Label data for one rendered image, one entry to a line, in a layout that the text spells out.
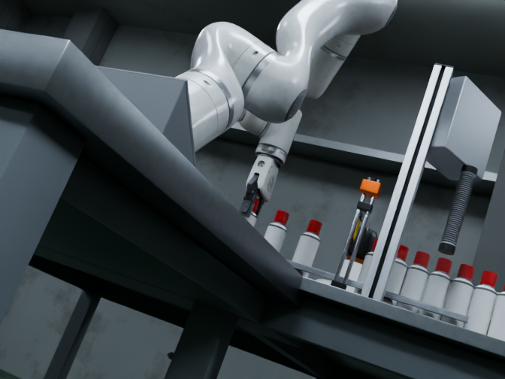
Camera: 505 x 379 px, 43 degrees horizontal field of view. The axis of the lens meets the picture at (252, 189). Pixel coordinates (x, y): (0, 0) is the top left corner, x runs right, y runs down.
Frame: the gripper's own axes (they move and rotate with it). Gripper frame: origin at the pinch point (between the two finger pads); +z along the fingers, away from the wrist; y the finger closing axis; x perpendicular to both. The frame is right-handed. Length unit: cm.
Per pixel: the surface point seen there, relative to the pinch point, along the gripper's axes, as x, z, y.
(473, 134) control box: -49, -31, -11
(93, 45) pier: 321, -195, 325
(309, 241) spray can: -18.4, 3.1, -2.7
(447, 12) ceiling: -2, -232, 233
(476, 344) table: -59, 24, -65
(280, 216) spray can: -9.0, -1.2, -1.7
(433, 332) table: -53, 24, -65
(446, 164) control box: -45, -23, -9
